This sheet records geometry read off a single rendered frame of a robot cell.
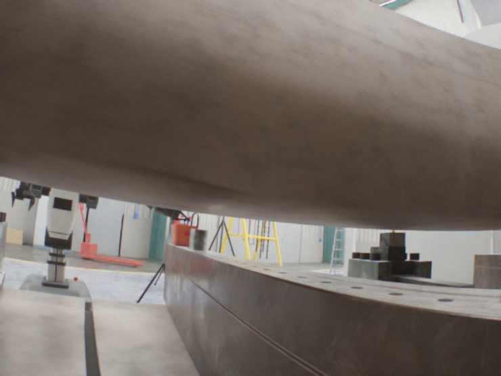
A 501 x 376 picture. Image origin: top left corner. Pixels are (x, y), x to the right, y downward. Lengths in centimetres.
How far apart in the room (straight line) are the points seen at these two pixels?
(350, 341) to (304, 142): 53
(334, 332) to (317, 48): 79
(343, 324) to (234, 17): 75
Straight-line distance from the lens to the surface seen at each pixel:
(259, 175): 62
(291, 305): 38
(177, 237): 159
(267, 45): 80
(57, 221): 207
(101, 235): 789
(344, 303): 29
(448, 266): 367
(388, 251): 160
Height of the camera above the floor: 73
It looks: 12 degrees up
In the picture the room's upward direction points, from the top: 5 degrees clockwise
